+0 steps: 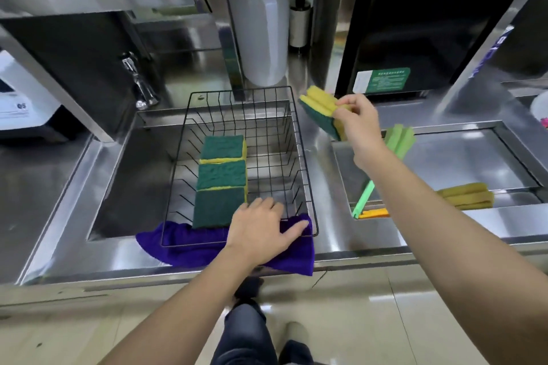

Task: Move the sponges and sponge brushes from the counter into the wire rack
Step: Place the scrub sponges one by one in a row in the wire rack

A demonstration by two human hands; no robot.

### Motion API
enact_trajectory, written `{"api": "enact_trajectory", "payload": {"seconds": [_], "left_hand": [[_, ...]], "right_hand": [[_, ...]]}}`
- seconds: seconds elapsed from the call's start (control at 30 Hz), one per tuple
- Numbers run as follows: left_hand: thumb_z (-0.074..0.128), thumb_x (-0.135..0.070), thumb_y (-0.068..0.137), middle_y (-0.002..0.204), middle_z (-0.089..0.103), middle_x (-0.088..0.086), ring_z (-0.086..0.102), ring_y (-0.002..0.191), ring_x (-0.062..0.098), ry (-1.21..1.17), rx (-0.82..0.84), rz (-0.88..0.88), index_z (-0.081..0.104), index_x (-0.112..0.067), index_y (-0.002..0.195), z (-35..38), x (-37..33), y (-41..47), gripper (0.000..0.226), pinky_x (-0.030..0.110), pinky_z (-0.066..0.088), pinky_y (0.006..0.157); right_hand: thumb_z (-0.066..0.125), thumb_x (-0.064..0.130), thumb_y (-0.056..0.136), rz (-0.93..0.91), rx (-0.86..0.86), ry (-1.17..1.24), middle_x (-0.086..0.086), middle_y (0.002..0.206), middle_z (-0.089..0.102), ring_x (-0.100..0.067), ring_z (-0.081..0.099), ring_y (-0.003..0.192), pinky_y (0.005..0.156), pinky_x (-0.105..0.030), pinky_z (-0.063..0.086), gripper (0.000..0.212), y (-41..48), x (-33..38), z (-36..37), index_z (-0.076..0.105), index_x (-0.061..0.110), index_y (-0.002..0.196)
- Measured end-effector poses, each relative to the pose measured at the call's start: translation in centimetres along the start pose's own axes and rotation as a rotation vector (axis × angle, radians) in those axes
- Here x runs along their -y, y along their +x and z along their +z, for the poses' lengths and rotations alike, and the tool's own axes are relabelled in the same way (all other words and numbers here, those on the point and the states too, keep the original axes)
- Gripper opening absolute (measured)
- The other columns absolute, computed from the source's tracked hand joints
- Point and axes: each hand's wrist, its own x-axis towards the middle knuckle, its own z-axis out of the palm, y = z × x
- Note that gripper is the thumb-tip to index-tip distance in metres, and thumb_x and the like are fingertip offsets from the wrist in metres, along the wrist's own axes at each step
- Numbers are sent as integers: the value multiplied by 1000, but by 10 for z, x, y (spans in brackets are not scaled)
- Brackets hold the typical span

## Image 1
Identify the white pump soap bottle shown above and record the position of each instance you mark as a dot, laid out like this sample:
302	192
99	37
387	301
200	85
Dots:
299	22

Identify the chrome faucet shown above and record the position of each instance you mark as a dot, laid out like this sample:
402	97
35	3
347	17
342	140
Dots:
141	86

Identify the green white label sticker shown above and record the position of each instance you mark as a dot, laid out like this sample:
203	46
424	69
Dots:
383	80

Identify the person's right forearm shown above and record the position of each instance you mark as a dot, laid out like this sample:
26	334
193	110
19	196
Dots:
449	257

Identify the person's left hand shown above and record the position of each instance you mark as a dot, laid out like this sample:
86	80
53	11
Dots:
257	232

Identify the person's right hand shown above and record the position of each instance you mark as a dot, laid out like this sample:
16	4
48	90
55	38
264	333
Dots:
364	133

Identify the person's right fingers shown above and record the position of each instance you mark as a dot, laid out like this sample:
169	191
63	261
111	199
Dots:
351	106

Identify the shallow steel sink basin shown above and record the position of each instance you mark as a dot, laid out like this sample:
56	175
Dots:
462	159

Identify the person's left forearm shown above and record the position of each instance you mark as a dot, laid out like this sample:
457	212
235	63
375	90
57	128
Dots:
184	313

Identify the white round container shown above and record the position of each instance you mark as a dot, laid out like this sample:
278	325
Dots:
540	108

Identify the person's left thumb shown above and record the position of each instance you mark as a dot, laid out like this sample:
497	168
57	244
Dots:
295	231

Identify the yellow green scouring sponge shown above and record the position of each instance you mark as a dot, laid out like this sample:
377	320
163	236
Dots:
471	198
319	121
222	148
475	206
322	96
464	189
218	207
221	175

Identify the black cabinet appliance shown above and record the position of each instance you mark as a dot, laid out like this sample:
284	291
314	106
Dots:
419	14

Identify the white plastic jug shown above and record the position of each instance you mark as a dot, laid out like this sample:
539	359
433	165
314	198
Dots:
259	27

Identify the purple cloth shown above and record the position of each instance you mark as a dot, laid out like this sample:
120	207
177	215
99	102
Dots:
180	245

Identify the blue label sticker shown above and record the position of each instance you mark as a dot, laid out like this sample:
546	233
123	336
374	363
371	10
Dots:
492	52

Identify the white appliance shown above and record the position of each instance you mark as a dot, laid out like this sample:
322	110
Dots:
21	99

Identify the person's left little finger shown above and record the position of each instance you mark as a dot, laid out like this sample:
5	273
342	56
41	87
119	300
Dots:
242	210

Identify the person's dark blue jeans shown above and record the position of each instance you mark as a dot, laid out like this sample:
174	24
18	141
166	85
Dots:
248	339

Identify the person's shoe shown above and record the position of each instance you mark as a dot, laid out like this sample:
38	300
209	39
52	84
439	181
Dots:
296	332
248	290

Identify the person's left middle finger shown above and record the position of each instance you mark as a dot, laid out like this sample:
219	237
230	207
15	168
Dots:
266	206

